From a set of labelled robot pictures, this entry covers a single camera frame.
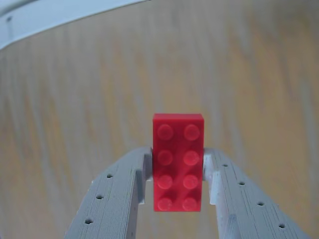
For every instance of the white table rim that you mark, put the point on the white table rim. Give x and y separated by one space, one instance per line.
25 20

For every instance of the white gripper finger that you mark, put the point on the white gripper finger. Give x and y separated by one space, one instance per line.
112 199
244 206

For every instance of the red lego block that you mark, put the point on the red lego block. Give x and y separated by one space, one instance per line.
178 161

